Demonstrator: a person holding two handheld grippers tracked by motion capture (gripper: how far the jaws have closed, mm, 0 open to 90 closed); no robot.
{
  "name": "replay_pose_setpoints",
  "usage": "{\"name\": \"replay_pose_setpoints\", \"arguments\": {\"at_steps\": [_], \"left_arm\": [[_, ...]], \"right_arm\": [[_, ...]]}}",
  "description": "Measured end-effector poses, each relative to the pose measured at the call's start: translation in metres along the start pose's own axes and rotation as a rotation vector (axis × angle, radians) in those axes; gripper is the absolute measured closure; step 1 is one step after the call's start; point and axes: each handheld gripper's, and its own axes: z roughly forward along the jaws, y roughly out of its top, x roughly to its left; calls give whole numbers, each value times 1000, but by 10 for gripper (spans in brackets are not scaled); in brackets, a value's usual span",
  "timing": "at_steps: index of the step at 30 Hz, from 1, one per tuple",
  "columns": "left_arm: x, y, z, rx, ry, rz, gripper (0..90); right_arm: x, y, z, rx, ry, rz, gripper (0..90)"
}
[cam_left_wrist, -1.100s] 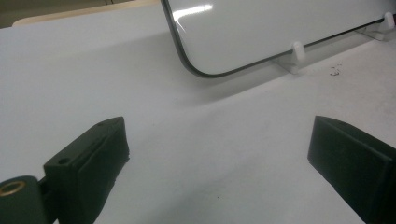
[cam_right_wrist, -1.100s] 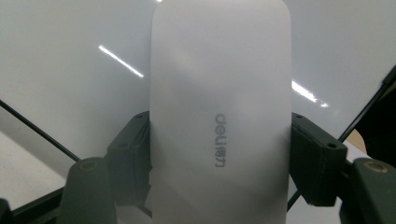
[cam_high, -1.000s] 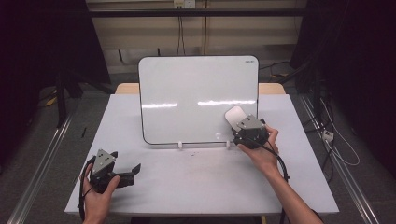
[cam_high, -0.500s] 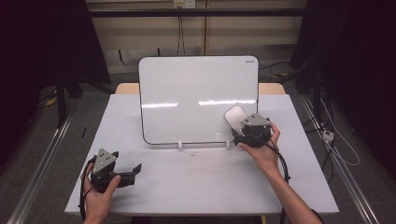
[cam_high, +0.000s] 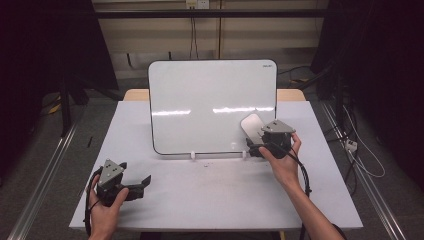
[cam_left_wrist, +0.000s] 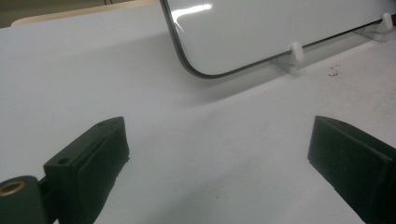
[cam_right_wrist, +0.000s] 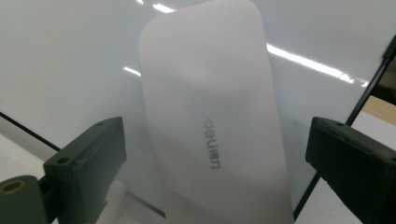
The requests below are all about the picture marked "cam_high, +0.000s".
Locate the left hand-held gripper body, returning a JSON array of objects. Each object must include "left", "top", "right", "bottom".
[{"left": 95, "top": 158, "right": 130, "bottom": 208}]

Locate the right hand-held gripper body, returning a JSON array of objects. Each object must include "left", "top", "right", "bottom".
[{"left": 260, "top": 119, "right": 297, "bottom": 160}]

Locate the white whiteboard eraser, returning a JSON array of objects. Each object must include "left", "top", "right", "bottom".
[{"left": 239, "top": 112, "right": 268, "bottom": 148}]

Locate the white whiteboard with black rim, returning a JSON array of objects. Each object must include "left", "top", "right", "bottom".
[{"left": 147, "top": 59, "right": 279, "bottom": 156}]

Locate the person's right hand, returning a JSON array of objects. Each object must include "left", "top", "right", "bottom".
[{"left": 258, "top": 132, "right": 303, "bottom": 190}]

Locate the person's left hand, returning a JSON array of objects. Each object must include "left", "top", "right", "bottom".
[{"left": 86, "top": 174, "right": 131, "bottom": 240}]

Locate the white power strip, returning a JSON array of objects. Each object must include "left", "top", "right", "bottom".
[{"left": 344, "top": 138, "right": 359, "bottom": 153}]

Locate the black metal stand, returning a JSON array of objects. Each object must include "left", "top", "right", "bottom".
[{"left": 59, "top": 74, "right": 74, "bottom": 138}]

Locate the black curtain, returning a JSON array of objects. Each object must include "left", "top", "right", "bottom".
[
  {"left": 310, "top": 0, "right": 424, "bottom": 188},
  {"left": 0, "top": 0, "right": 119, "bottom": 174}
]

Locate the black horizontal bar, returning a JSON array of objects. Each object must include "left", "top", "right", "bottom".
[{"left": 94, "top": 8, "right": 330, "bottom": 20}]

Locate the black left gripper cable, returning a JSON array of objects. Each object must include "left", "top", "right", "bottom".
[{"left": 83, "top": 166, "right": 104, "bottom": 238}]

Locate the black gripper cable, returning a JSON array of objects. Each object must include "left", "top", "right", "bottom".
[
  {"left": 266, "top": 142, "right": 348, "bottom": 240},
  {"left": 83, "top": 166, "right": 104, "bottom": 238}
]

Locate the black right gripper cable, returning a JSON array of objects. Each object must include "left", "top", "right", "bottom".
[{"left": 266, "top": 142, "right": 348, "bottom": 240}]

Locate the aluminium floor rail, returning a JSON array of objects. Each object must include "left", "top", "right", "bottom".
[
  {"left": 6, "top": 124, "right": 79, "bottom": 240},
  {"left": 319, "top": 99, "right": 408, "bottom": 240}
]

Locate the black floor cable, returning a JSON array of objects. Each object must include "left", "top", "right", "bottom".
[{"left": 277, "top": 65, "right": 313, "bottom": 77}]

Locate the white floor cable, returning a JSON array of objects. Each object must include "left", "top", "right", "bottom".
[{"left": 342, "top": 104, "right": 387, "bottom": 179}]

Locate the yellow hanging cable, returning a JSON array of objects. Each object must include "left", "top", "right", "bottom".
[{"left": 217, "top": 0, "right": 223, "bottom": 60}]

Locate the black hanging cable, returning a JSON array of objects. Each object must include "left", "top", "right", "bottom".
[{"left": 189, "top": 16, "right": 198, "bottom": 60}]

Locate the white wall socket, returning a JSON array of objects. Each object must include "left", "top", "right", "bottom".
[{"left": 185, "top": 0, "right": 210, "bottom": 10}]

